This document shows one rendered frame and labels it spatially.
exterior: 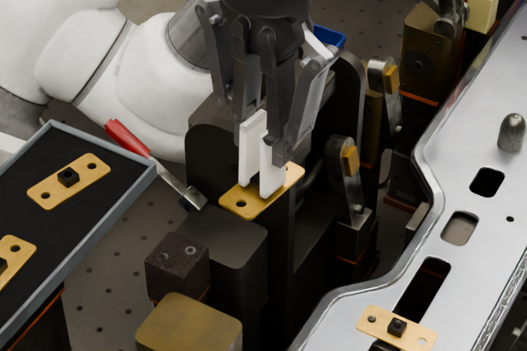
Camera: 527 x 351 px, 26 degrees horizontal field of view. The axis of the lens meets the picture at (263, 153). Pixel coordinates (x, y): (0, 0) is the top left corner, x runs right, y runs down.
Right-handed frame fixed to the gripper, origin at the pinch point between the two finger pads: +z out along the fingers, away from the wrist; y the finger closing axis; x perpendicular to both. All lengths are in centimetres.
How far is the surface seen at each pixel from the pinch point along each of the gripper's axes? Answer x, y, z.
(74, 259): -10.3, -14.6, 14.8
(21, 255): -13.4, -18.6, 14.3
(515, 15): 71, -9, 26
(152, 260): -2.0, -12.5, 20.2
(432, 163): 37.9, -2.5, 28.4
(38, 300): -15.9, -13.8, 15.1
